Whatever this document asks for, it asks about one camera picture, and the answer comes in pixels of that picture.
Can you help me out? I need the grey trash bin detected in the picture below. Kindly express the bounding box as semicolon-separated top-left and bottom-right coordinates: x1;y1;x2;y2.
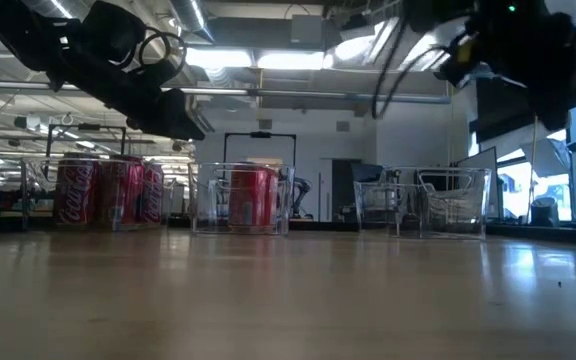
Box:
530;196;562;227

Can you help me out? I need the ceiling light panel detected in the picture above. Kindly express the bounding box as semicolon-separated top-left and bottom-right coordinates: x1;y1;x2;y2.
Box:
256;49;327;71
183;46;254;70

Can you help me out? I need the clear plastic bin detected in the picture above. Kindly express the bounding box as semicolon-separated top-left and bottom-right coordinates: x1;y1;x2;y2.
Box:
187;161;297;236
352;166;493;240
20;157;170;232

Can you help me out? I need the white softbox lamp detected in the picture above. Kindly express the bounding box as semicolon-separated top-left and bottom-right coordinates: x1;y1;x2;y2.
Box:
519;137;572;179

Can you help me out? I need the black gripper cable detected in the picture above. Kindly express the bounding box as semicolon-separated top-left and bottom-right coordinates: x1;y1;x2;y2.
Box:
369;17;452;121
136;26;190;70

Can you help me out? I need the dark door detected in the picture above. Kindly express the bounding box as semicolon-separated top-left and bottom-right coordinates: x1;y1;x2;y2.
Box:
331;158;364;222

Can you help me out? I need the silver ceiling duct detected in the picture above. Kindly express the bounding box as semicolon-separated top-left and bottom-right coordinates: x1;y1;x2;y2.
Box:
167;0;217;45

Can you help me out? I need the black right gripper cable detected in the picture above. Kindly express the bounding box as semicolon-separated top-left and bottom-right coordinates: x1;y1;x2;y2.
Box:
369;17;452;121

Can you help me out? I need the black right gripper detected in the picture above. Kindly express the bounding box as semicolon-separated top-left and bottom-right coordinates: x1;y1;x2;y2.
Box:
469;13;576;133

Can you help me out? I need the grey ceiling pipe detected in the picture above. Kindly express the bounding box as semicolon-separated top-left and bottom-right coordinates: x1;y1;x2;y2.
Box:
0;79;452;105

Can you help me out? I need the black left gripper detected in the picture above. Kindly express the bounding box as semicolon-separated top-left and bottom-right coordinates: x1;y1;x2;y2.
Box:
57;47;208;142

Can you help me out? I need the black metal gantry frame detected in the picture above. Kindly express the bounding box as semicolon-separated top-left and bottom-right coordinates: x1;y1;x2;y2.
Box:
222;130;298;167

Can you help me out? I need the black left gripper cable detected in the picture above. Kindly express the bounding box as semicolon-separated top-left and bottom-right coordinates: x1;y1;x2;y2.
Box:
136;26;190;70

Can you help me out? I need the round ceiling light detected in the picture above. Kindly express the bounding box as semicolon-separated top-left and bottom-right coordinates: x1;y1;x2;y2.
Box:
332;35;367;62

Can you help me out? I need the grey ceiling box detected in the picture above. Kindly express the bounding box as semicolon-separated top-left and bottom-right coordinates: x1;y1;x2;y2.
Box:
290;13;325;46

